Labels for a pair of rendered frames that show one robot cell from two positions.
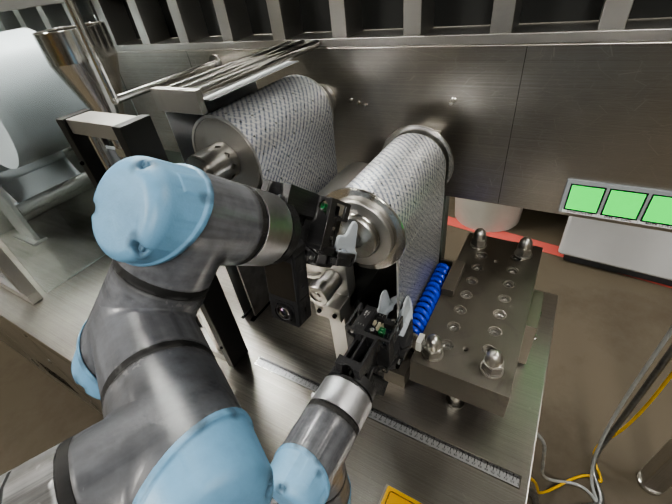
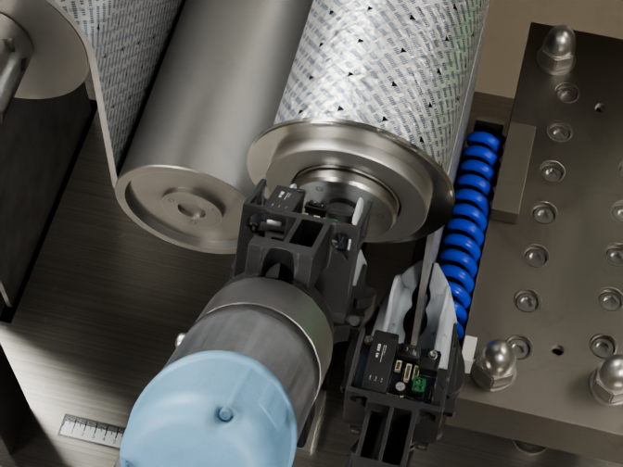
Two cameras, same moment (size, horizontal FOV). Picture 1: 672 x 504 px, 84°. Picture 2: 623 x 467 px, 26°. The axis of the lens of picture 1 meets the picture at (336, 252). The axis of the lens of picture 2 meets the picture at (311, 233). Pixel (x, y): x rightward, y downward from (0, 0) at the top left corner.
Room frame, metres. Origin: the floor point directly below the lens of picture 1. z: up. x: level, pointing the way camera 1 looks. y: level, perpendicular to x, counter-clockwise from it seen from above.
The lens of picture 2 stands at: (0.01, 0.16, 2.04)
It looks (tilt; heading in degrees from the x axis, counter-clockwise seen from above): 60 degrees down; 340
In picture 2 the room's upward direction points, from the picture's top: straight up
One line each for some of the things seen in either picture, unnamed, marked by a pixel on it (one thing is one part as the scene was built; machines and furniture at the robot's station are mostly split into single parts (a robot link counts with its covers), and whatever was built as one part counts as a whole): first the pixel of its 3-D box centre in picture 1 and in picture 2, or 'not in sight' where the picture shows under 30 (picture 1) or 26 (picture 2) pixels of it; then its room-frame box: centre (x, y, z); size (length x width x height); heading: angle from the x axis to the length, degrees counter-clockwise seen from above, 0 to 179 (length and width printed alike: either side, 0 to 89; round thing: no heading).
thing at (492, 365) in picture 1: (493, 360); (616, 374); (0.34, -0.23, 1.05); 0.04 x 0.04 x 0.04
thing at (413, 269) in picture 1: (421, 259); (451, 166); (0.53, -0.16, 1.12); 0.23 x 0.01 x 0.18; 146
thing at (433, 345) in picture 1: (433, 345); (497, 359); (0.38, -0.14, 1.05); 0.04 x 0.04 x 0.04
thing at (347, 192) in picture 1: (359, 230); (349, 183); (0.47, -0.04, 1.25); 0.15 x 0.01 x 0.15; 56
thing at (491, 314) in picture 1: (483, 306); (578, 229); (0.50, -0.28, 1.00); 0.40 x 0.16 x 0.06; 146
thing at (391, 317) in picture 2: (385, 303); (397, 298); (0.43, -0.07, 1.12); 0.09 x 0.03 x 0.06; 147
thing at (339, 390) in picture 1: (340, 401); not in sight; (0.27, 0.02, 1.11); 0.08 x 0.05 x 0.08; 56
